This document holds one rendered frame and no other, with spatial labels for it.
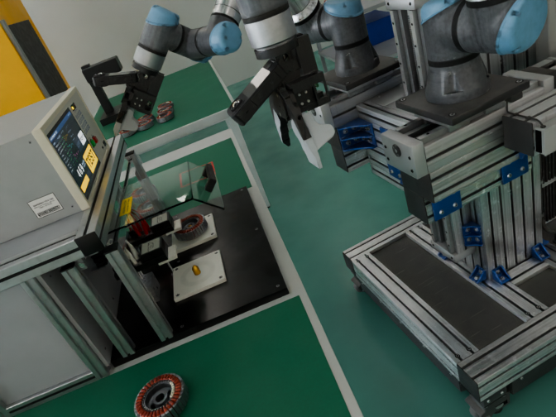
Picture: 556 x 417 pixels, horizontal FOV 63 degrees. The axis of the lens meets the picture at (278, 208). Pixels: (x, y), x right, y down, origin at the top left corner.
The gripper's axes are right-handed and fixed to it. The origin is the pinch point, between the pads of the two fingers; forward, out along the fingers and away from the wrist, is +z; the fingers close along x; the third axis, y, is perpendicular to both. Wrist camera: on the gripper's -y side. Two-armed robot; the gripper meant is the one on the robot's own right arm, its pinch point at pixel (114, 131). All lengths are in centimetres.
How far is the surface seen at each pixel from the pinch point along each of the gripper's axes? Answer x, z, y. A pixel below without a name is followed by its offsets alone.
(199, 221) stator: 1.7, 19.5, 33.2
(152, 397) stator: -56, 36, 24
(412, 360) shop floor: -15, 41, 127
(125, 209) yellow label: -25.5, 9.9, 7.9
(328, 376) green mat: -68, 11, 51
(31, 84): 327, 90, -76
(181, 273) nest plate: -17.3, 28.3, 29.6
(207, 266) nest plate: -18.9, 22.7, 35.1
